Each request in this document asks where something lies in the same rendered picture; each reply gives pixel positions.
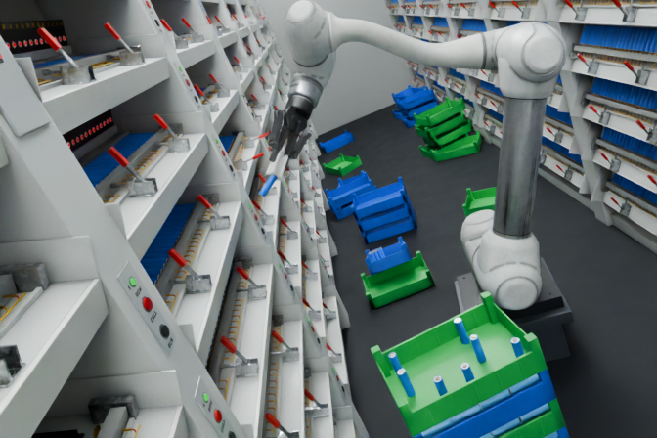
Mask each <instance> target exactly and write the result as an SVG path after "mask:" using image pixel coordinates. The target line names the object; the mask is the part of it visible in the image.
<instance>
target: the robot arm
mask: <svg viewBox="0 0 657 438"><path fill-rule="evenodd" d="M285 36H286V41H287V45H288V48H289V51H290V53H291V54H292V56H293V71H294V78H293V80H292V82H291V86H290V88H289V91H288V93H287V97H288V100H287V103H286V105H285V110H277V111H274V122H273V127H272V131H271V135H270V139H269V146H270V147H272V148H271V152H272V153H271V156H270V158H269V160H270V161H271V162H270V164H269V167H268V169H267V172H266V175H267V176H269V175H274V174H275V175H277V177H278V178H277V180H280V179H281V178H282V175H283V172H284V170H285V169H286V168H287V165H288V163H289V161H290V160H293V159H297V158H298V156H299V154H300V152H301V150H302V149H303V147H304V145H305V143H306V141H307V140H308V139H309V138H310V137H311V136H312V134H311V133H308V131H307V129H306V128H307V121H308V120H309V118H310V116H311V114H312V111H313V109H314V108H315V107H316V106H317V105H318V102H319V100H320V98H321V95H322V93H323V90H324V88H325V87H326V86H327V84H328V82H329V79H330V77H331V74H332V71H333V68H334V64H335V58H336V49H337V48H338V47H339V46H340V45H341V44H344V43H347V42H364V43H367V44H370V45H373V46H375V47H377V48H380V49H382V50H384V51H387V52H389V53H392V54H394V55H397V56H399V57H402V58H404V59H406V60H409V61H412V62H414V63H417V64H421V65H425V66H438V67H456V68H469V69H493V70H498V71H499V77H500V89H501V91H502V93H503V95H504V96H505V99H504V119H503V129H502V139H501V149H500V160H499V170H498V180H497V190H496V200H495V211H493V210H481V211H477V212H475V213H472V214H470V215H469V216H468V217H466V219H465V221H464V222H463V224H462V228H461V242H462V246H463V249H464V252H465V255H466V258H467V261H468V263H469V266H470V268H471V271H472V273H473V275H474V277H475V278H474V280H475V282H476V283H477V293H478V298H477V301H476V304H477V305H479V304H481V303H483V301H482V299H481V296H480V294H481V293H483V292H485V291H489V292H490V293H491V294H492V297H493V300H494V303H495V304H496V305H497V306H499V307H501V308H503V309H509V310H521V309H526V308H528V307H530V306H532V305H533V304H534V303H535V302H536V300H537V299H538V297H539V295H540V292H541V288H542V278H541V276H540V273H541V268H540V245H539V241H538V240H537V238H536V237H535V236H534V234H533V233H532V232H531V226H532V218H533V210H534V202H535V193H536V186H537V178H538V169H539V161H540V153H541V145H542V137H543V129H544V121H545V113H546V104H547V98H548V97H549V96H550V95H551V94H552V92H553V90H554V88H555V85H556V82H557V79H558V76H559V74H560V72H561V70H562V68H563V66H564V64H565V61H566V55H567V49H566V44H565V41H564V39H563V37H562V36H561V34H560V33H559V32H558V31H557V30H556V29H554V28H553V27H551V26H549V25H547V24H544V23H540V22H522V23H519V24H516V25H512V26H509V27H505V28H501V29H496V30H492V31H488V32H483V33H477V34H474V35H471V36H468V37H464V38H462V39H458V40H454V41H450V42H445V43H428V42H424V41H421V40H418V39H415V38H412V37H411V36H408V35H405V34H403V33H400V32H397V31H395V30H392V29H389V28H387V27H384V26H381V25H379V24H376V23H373V22H367V21H361V20H353V19H342V18H339V17H337V16H335V15H334V14H333V13H332V12H327V11H324V10H323V9H322V8H321V7H320V6H319V5H317V4H316V3H314V2H312V1H310V0H301V1H298V2H296V3H294V4H293V5H292V6H291V7H290V8H289V9H288V11H287V13H286V17H285ZM283 121H284V124H283V126H282V123H283ZM281 129H282V130H281ZM301 131H302V133H301V134H300V132H301ZM287 135H288V136H289V137H288V140H287V143H286V147H285V152H284V155H283V156H282V154H283V152H280V150H281V149H282V147H283V145H284V143H285V140H286V138H287ZM299 135H300V137H299V139H298V141H297V138H298V136H299ZM296 141H297V142H296Z"/></svg>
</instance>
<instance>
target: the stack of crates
mask: <svg viewBox="0 0 657 438"><path fill-rule="evenodd" d="M398 181H399V182H397V183H394V184H391V185H388V186H385V187H382V188H379V189H376V190H374V191H371V192H368V193H365V194H362V195H359V196H356V194H355V193H354V194H352V197H353V206H351V210H352V213H353V215H354V217H355V219H356V222H357V224H358V226H359V229H360V231H361V233H362V236H363V238H364V240H365V243H366V244H369V243H372V242H375V241H380V240H383V239H386V238H389V237H392V236H395V235H398V234H401V233H405V232H407V231H410V230H413V229H416V228H417V223H416V214H415V211H414V209H413V206H412V203H411V201H410V198H409V196H408V193H407V190H406V188H405V185H404V183H403V180H402V178H401V177H399V178H398Z"/></svg>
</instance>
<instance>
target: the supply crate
mask: <svg viewBox="0 0 657 438"><path fill-rule="evenodd" d="M480 296H481V299H482V301H483V303H481V304H479V305H477V306H475V307H473V308H471V309H469V310H467V311H465V312H463V313H461V314H459V315H457V316H455V317H453V318H451V319H450V320H448V321H446V322H444V323H442V324H440V325H438V326H436V327H434V328H431V329H429V330H427V331H425V332H423V333H421V334H419V335H417V336H415V337H413V338H410V339H408V340H406V341H404V342H402V343H400V344H398V345H396V346H394V347H392V348H390V349H388V350H386V351H384V352H382V353H381V351H380V349H379V347H378V345H376V346H375V347H373V348H371V351H372V354H373V357H374V359H375V361H376V363H377V365H378V367H379V369H380V372H381V374H382V376H383V378H384V380H385V382H386V384H387V386H388V388H389V390H390V392H391V394H392V397H393V399H394V401H395V403H396V405H397V407H398V409H399V411H400V413H401V415H402V417H403V419H404V422H405V424H406V425H407V427H408V429H409V431H410V433H411V435H412V437H414V436H416V435H418V434H419V433H421V432H423V431H425V430H427V429H429V428H431V427H433V426H435V425H437V424H439V423H441V422H442V421H444V420H446V419H448V418H450V417H452V416H455V415H457V414H459V413H461V412H463V411H465V410H467V409H469V408H471V407H473V406H475V405H477V404H479V403H481V402H483V401H485V400H487V399H489V398H491V397H493V396H494V395H496V394H498V393H500V392H502V391H504V390H506V389H507V388H509V387H511V386H513V385H515V384H517V383H519V382H521V381H523V380H525V379H527V378H529V377H531V376H533V375H535V374H537V373H539V372H542V371H544V370H545V369H547V368H548V367H547V365H546V361H545V358H544V355H543V352H542V349H541V347H540V343H539V340H538V337H537V336H536V335H534V334H533V333H532V332H531V333H529V334H526V333H525V332H524V331H523V330H522V329H521V328H520V327H519V326H518V325H517V324H516V323H515V322H514V321H513V320H512V319H511V318H510V317H509V316H508V315H507V314H506V313H504V312H503V311H502V310H501V309H500V308H499V307H498V306H497V305H496V304H495V303H494V300H493V297H492V294H491V293H490V292H489V291H485V292H483V293H481V294H480ZM455 318H461V319H462V322H463V324H464V327H465V330H466V332H467V335H468V337H470V336H471V335H473V334H477V335H478V337H479V340H480V343H481V346H482V348H483V351H484V354H485V356H486V361H485V362H484V363H479V362H478V360H477V358H476V355H475V352H474V350H473V347H472V344H471V342H470V341H469V343H468V344H462V343H461V340H460V336H459V333H458V331H457V328H456V325H455V323H454V319H455ZM513 337H518V338H519V339H520V342H521V345H522V348H523V351H524V353H525V354H523V355H521V356H519V357H517V358H516V357H515V354H514V351H513V348H512V345H511V342H510V340H511V339H512V338H513ZM391 352H395V353H396V354H397V357H398V359H399V361H400V363H401V366H402V368H403V369H405V370H406V373H407V375H408V377H409V379H410V382H411V384H412V386H413V388H414V391H415V393H416V394H415V395H414V396H413V397H408V396H407V393H406V391H405V389H404V387H403V385H402V382H401V380H400V378H398V376H397V374H396V373H395V371H394V368H393V366H392V364H391V362H390V360H389V357H388V355H389V354H390V353H391ZM463 363H469V365H470V367H471V370H472V372H473V375H474V377H475V379H473V380H471V381H469V382H468V383H466V380H465V378H464V375H463V373H462V370H461V368H460V365H461V364H463ZM437 375H440V376H442V378H443V381H444V383H445V385H446V388H447V390H448V393H446V394H444V395H442V396H440V395H439V393H438V391H437V388H436V386H435V384H434V381H433V378H434V377H435V376H437Z"/></svg>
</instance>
